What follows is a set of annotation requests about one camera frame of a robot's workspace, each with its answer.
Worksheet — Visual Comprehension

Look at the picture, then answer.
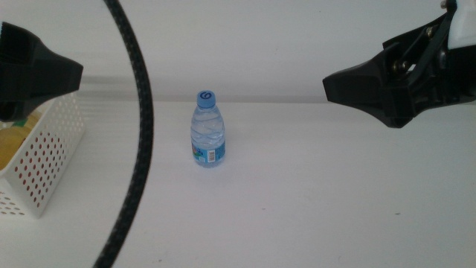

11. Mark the yellow tea bottle green label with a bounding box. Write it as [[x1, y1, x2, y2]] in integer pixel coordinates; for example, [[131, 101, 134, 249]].
[[0, 110, 42, 172]]

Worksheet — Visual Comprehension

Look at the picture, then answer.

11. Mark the clear water bottle blue cap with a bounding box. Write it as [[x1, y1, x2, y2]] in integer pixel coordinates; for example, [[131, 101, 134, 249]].
[[190, 89, 227, 169]]

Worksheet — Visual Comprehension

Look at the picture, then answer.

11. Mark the white perforated plastic basket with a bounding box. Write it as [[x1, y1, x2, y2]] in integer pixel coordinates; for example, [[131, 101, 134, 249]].
[[0, 91, 87, 220]]

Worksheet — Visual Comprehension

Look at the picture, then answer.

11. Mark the thin black cable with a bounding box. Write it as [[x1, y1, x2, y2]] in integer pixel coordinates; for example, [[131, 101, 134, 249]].
[[407, 0, 458, 85]]

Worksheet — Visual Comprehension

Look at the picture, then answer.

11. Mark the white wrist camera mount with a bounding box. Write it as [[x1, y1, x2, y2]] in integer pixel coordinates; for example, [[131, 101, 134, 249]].
[[440, 0, 476, 51]]

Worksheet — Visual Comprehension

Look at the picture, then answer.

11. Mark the thick black braided cable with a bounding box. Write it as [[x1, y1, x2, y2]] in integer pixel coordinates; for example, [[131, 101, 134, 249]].
[[91, 0, 155, 268]]

